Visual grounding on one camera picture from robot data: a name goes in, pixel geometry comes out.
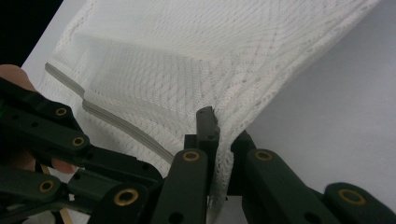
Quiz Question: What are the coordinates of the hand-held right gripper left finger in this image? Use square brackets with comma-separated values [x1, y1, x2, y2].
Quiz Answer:
[183, 105, 221, 198]

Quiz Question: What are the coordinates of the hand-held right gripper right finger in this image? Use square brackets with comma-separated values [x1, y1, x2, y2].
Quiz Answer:
[228, 130, 258, 197]

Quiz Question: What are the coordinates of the white mesh laundry bag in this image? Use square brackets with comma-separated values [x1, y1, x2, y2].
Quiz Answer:
[36, 0, 382, 220]

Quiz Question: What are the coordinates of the pale grey table mat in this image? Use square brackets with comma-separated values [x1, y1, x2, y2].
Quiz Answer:
[21, 0, 396, 224]

